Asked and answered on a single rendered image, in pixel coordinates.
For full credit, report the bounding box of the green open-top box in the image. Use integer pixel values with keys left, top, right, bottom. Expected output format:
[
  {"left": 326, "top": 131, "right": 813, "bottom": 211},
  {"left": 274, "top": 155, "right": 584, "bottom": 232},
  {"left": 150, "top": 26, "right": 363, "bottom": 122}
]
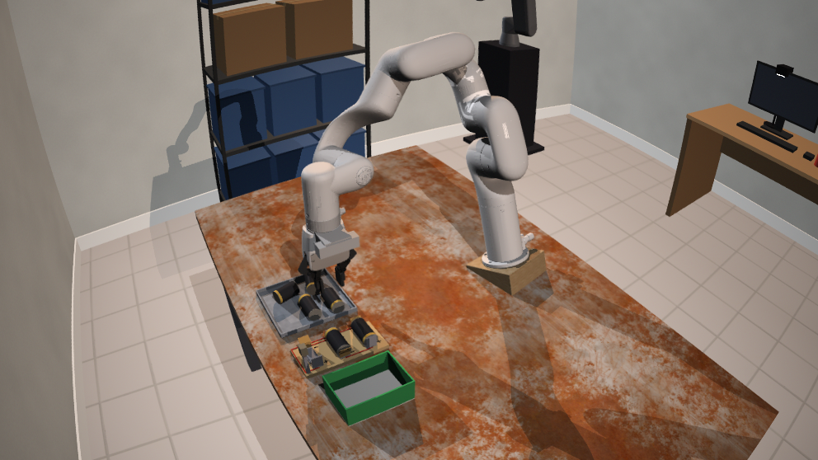
[{"left": 322, "top": 350, "right": 415, "bottom": 426}]

